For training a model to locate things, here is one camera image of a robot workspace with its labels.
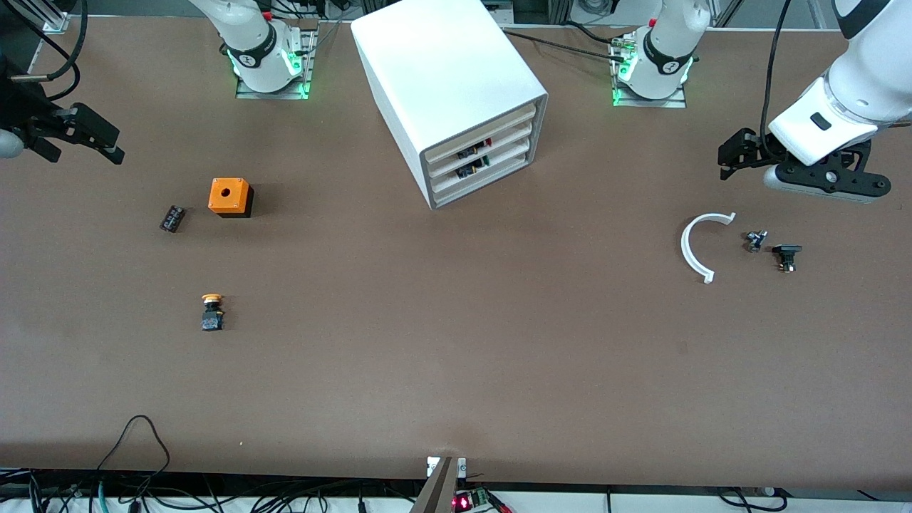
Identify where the black cable on table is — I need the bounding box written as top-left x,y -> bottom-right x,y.
502,21 -> 631,61

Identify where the black looped cable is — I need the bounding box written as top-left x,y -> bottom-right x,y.
96,415 -> 172,492

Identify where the white curved plastic arc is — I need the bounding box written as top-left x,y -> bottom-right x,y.
680,212 -> 737,284

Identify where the black cable bundle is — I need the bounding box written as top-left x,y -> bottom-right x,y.
0,467 -> 428,513

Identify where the aluminium frame profile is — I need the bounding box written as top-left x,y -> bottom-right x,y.
39,0 -> 72,33

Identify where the yellow push button black body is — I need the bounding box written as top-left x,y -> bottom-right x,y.
201,294 -> 226,332

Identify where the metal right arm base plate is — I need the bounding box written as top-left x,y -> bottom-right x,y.
235,28 -> 318,100

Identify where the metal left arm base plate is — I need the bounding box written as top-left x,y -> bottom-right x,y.
611,32 -> 688,109

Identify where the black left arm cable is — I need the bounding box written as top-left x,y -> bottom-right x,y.
761,0 -> 793,143

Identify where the orange box with hole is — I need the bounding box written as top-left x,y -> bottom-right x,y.
208,177 -> 255,219

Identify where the grey metal post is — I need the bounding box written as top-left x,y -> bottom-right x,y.
410,456 -> 460,513

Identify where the circuit board with red LED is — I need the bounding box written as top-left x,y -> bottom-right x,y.
452,488 -> 494,513

